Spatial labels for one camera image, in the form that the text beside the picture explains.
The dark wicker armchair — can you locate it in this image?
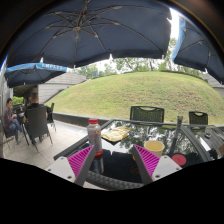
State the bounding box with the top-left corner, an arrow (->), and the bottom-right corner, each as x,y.
24,106 -> 54,151

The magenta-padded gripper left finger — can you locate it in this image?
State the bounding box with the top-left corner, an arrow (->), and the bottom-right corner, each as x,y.
45,144 -> 97,187

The wide dark wicker chair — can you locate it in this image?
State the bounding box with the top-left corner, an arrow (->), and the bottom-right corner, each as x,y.
129,105 -> 165,123

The person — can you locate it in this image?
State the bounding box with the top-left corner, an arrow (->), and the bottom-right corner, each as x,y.
23,93 -> 53,124
3,97 -> 24,145

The cream yellow mug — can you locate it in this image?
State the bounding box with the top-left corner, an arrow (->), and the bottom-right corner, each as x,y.
143,139 -> 166,158

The navy umbrella with lettered band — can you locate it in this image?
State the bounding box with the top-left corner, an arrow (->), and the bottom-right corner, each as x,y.
3,62 -> 69,89

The yellow snack bag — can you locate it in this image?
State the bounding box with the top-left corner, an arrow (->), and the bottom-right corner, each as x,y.
100,125 -> 133,143

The navy umbrella with blue edge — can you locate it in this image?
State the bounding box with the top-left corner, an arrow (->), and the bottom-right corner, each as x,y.
171,16 -> 224,84

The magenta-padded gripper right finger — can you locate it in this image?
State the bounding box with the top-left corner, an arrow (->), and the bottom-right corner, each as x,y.
131,144 -> 183,185

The red-capped drink bottle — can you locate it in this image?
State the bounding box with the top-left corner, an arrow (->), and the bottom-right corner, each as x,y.
86,118 -> 104,158

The flat round red coaster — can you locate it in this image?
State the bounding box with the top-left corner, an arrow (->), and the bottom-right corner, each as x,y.
171,153 -> 188,167

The dark patio chair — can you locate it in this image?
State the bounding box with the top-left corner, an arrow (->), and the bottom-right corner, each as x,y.
46,102 -> 57,132

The narrow dark wicker chair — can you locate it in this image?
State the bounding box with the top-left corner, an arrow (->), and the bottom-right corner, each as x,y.
188,111 -> 209,126

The large navy patio umbrella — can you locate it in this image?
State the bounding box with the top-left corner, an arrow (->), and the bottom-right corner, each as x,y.
6,0 -> 173,69

